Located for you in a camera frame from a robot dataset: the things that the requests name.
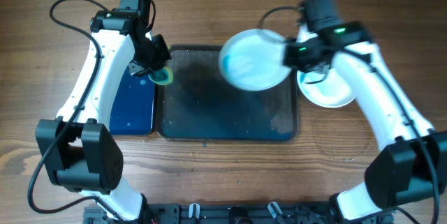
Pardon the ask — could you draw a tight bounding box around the dark brown serving tray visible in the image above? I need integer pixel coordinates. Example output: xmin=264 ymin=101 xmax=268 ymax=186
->
xmin=155 ymin=45 xmax=299 ymax=142

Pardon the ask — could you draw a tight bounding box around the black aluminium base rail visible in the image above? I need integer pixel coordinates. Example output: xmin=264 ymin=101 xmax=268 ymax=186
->
xmin=82 ymin=201 xmax=395 ymax=224

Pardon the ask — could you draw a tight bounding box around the green yellow sponge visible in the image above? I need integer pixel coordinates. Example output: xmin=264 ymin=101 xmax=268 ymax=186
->
xmin=149 ymin=66 xmax=174 ymax=86

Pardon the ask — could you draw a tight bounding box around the white plate stained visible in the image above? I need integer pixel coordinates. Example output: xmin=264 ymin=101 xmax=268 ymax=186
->
xmin=218 ymin=29 xmax=291 ymax=91

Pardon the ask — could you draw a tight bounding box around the white plate back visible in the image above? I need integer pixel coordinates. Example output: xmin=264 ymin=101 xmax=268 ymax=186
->
xmin=297 ymin=69 xmax=356 ymax=108

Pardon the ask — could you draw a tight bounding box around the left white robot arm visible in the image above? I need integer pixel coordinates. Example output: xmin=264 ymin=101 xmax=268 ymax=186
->
xmin=27 ymin=7 xmax=173 ymax=223

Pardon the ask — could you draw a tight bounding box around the blue water tray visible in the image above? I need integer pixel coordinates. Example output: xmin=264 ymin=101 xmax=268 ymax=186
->
xmin=110 ymin=70 xmax=155 ymax=135

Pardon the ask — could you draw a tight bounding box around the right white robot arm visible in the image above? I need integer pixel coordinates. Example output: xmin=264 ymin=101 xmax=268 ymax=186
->
xmin=284 ymin=22 xmax=446 ymax=223

